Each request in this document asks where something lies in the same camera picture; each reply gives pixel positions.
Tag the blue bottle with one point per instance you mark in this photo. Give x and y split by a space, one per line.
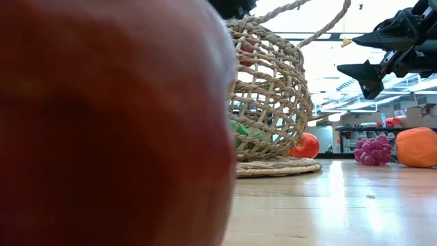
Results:
383 121

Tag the purple grape bunch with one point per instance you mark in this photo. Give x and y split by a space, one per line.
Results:
372 150

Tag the red and yellow apple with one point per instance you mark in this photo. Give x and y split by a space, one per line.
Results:
102 136

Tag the brown cardboard boxes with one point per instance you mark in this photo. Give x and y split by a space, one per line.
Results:
418 118

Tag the bright green apple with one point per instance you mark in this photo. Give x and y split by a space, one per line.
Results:
239 130

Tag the black bin shelving rack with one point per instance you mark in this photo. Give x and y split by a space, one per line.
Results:
362 129

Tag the orange fruit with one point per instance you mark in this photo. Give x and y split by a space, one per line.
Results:
416 147

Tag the yellow hanging tag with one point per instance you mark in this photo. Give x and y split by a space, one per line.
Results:
345 42

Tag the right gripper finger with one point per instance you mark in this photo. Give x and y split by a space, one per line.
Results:
392 37
368 78

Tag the red orange mango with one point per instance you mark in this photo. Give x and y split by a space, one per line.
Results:
288 153

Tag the bright orange-red apple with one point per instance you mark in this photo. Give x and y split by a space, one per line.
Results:
307 146

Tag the white sign card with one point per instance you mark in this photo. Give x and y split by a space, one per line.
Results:
400 113

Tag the red plastic container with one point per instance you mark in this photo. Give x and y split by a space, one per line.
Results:
391 122

